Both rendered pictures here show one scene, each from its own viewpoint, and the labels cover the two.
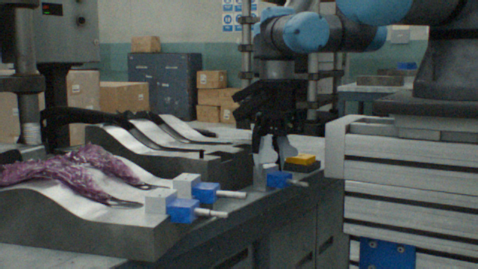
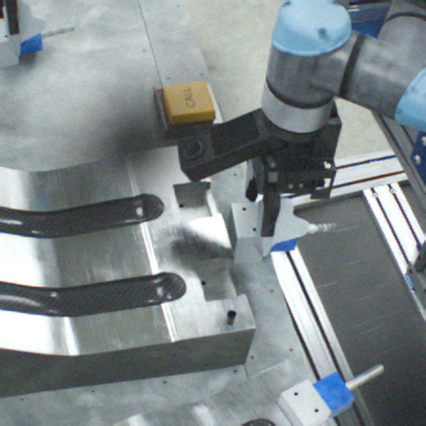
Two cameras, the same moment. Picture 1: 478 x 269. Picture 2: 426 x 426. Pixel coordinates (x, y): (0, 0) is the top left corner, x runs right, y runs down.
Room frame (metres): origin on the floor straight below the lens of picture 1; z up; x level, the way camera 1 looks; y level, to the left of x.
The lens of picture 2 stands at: (0.71, 0.56, 1.82)
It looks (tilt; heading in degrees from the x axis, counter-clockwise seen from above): 53 degrees down; 304
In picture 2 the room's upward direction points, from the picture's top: 10 degrees clockwise
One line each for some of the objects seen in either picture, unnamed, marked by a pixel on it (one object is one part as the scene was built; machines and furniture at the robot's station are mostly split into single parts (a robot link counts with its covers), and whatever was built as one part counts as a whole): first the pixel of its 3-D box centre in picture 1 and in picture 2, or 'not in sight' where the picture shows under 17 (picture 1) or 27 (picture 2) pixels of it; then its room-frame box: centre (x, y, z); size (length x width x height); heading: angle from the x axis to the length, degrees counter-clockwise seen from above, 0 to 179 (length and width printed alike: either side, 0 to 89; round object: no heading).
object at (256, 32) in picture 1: (266, 40); not in sight; (1.56, -0.10, 1.14); 0.09 x 0.08 x 0.11; 65
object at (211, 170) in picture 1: (160, 148); (17, 270); (1.23, 0.19, 0.87); 0.50 x 0.26 x 0.14; 56
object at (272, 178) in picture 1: (283, 180); (285, 230); (1.06, -0.11, 0.83); 0.13 x 0.05 x 0.05; 50
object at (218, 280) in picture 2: (218, 161); (218, 288); (1.05, 0.04, 0.87); 0.05 x 0.05 x 0.04; 56
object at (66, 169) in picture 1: (64, 167); not in sight; (0.89, 0.32, 0.90); 0.26 x 0.18 x 0.08; 73
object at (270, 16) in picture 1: (278, 33); (311, 48); (1.07, -0.09, 1.14); 0.09 x 0.08 x 0.11; 20
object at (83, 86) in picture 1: (36, 115); not in sight; (5.13, 2.07, 0.47); 1.22 x 0.80 x 0.94; 69
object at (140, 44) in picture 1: (146, 44); not in sight; (8.56, 1.52, 1.26); 0.42 x 0.33 x 0.29; 65
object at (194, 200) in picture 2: (245, 153); (195, 209); (1.14, -0.02, 0.87); 0.05 x 0.05 x 0.04; 56
